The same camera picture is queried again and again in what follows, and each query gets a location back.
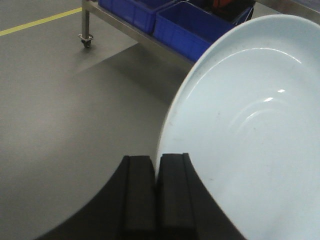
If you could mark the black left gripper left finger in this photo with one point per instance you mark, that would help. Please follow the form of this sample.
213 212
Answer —
124 209

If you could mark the steel cart frame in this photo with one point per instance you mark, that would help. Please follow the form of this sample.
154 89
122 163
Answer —
289 7

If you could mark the blue plastic bin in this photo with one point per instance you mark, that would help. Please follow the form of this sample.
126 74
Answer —
190 30
139 13

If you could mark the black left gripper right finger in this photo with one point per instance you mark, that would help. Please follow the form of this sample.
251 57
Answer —
185 208

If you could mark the light blue plate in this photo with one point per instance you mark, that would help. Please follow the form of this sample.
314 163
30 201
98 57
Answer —
248 115

